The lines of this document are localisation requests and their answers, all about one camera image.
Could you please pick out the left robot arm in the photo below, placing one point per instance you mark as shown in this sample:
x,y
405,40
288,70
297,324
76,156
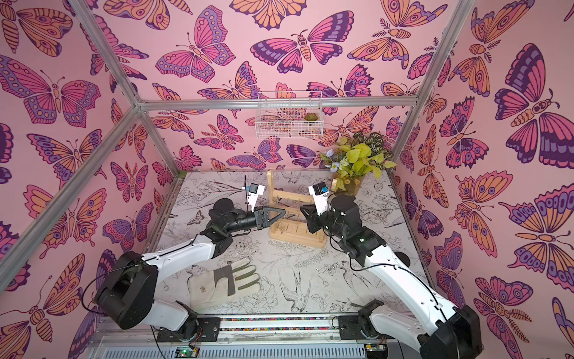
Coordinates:
x,y
127,294

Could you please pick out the white green work glove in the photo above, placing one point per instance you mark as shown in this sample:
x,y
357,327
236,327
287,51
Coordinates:
x,y
226,284

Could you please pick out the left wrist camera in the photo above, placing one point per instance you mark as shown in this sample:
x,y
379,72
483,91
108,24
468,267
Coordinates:
x,y
253,191

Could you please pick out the small succulent in basket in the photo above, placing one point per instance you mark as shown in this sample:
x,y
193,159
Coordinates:
x,y
311,117

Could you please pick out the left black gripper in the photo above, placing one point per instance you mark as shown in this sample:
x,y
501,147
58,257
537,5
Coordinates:
x,y
261,218

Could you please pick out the potted green plant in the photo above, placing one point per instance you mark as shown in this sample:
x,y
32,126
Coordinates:
x,y
351,160

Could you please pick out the white wire basket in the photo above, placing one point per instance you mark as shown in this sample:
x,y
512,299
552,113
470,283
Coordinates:
x,y
281,115

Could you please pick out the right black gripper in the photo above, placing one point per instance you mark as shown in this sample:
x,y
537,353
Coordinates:
x,y
312,218

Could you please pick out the wooden jewelry display stand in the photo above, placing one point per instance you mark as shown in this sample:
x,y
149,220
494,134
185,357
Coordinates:
x,y
292,227

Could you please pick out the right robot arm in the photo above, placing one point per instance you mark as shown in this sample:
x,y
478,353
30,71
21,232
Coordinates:
x,y
436,328

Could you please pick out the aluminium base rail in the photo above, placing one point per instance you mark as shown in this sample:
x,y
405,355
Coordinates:
x,y
258,336

